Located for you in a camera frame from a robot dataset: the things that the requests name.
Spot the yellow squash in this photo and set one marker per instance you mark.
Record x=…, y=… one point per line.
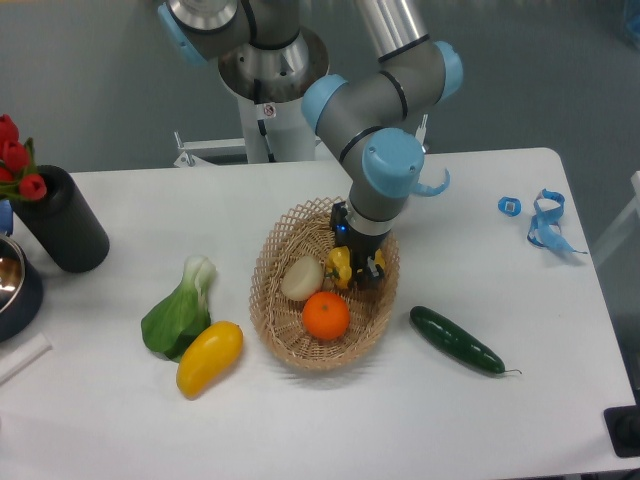
x=208, y=356

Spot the white onion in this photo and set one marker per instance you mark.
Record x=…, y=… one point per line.
x=303, y=279

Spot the white flat stick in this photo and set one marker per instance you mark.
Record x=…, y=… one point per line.
x=17, y=359

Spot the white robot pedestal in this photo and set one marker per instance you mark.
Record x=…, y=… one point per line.
x=271, y=133

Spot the black device at table edge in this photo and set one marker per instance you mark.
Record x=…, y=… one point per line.
x=623, y=429

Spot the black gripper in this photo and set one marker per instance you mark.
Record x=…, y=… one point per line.
x=363, y=238

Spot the black cylindrical vase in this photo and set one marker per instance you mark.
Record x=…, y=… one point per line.
x=64, y=223

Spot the red tulip flowers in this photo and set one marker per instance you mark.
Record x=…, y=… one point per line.
x=20, y=179

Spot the woven wicker basket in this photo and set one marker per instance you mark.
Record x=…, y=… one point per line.
x=304, y=231

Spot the dark green cucumber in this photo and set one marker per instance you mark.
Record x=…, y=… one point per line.
x=454, y=341

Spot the blue object left edge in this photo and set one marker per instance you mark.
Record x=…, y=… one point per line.
x=6, y=218

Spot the yellow bell pepper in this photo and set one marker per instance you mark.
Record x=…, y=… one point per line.
x=340, y=270

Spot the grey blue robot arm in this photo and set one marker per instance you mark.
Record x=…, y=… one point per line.
x=278, y=71

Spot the green bok choy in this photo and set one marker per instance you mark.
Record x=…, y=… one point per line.
x=173, y=324

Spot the orange fruit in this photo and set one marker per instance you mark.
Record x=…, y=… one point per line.
x=326, y=316

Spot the metal bowl dark rim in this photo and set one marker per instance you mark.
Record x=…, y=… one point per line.
x=22, y=290

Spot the small blue tape roll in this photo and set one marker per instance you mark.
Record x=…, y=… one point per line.
x=509, y=206

